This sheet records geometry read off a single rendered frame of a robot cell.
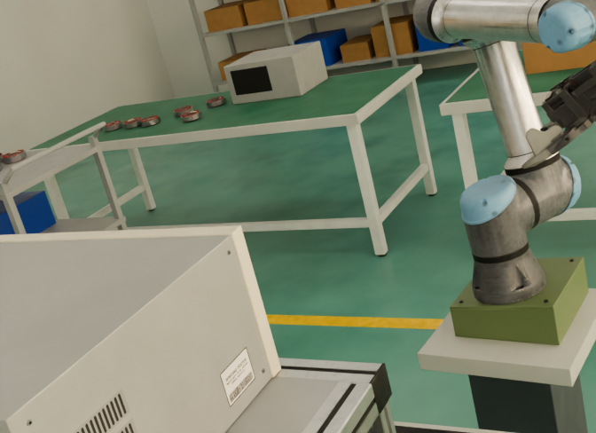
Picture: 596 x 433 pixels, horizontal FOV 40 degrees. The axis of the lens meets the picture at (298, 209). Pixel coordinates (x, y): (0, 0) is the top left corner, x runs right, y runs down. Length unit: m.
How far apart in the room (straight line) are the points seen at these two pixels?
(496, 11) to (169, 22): 8.10
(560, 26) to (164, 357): 0.79
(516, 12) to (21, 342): 0.95
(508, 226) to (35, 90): 6.83
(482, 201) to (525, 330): 0.28
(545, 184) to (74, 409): 1.19
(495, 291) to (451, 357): 0.16
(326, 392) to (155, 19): 8.68
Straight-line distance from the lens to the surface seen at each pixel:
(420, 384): 3.08
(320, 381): 1.05
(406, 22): 7.59
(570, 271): 1.83
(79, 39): 8.70
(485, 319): 1.76
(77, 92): 8.57
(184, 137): 4.38
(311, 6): 7.92
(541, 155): 1.51
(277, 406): 1.02
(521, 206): 1.72
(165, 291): 0.90
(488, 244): 1.70
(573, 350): 1.72
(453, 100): 3.70
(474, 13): 1.53
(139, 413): 0.88
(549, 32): 1.37
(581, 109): 1.50
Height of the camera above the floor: 1.65
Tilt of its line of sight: 19 degrees down
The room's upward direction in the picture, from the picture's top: 14 degrees counter-clockwise
